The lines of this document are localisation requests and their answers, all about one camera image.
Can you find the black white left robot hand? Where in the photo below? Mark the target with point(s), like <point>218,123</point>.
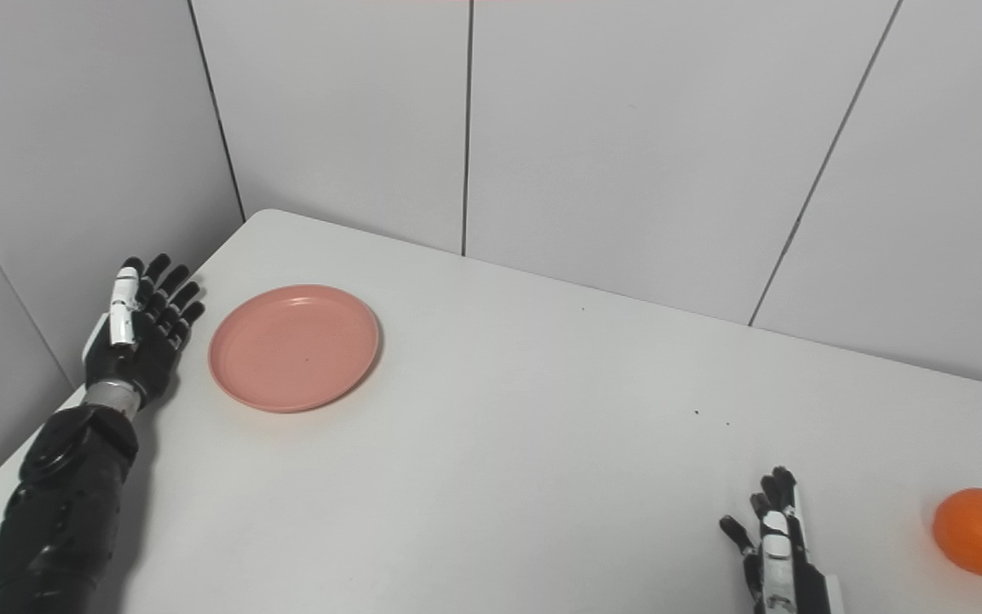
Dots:
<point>146,358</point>

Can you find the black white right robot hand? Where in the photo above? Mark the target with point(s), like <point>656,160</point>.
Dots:
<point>806,593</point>

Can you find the pink round plate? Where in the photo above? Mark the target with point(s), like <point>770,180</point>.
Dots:
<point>295,350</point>

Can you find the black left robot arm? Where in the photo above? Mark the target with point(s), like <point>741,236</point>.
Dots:
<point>60,512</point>

